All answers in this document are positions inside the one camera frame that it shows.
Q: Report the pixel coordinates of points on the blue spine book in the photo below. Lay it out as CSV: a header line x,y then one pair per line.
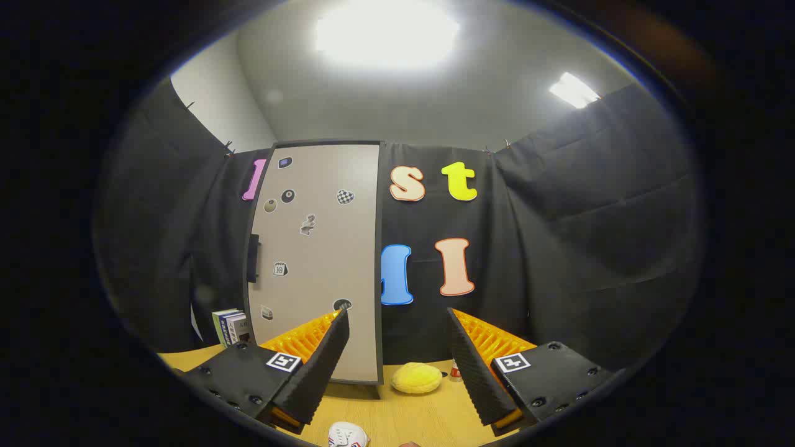
x,y
227,328

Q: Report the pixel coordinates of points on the large ceiling light panel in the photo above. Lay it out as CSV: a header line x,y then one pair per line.
x,y
385,31

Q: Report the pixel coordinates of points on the yellow plush toy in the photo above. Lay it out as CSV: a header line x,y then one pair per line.
x,y
416,379

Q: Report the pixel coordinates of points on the grey shoe cabinet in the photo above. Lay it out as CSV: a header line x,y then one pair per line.
x,y
379,261

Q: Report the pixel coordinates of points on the white shoe with striped sides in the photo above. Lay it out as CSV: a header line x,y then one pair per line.
x,y
348,434

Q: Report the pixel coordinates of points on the green spine book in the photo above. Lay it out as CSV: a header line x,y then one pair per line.
x,y
217,329

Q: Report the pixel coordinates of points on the small ceiling light panel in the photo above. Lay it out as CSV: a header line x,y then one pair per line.
x,y
574,90

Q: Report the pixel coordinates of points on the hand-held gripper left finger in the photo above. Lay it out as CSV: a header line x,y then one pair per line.
x,y
323,372

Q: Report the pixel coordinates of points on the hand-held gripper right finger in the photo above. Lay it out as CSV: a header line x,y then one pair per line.
x,y
478,379

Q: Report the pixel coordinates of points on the small red white bottle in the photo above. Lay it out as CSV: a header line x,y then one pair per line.
x,y
455,372

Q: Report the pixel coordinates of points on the black backdrop cloth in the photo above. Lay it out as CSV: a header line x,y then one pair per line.
x,y
559,248

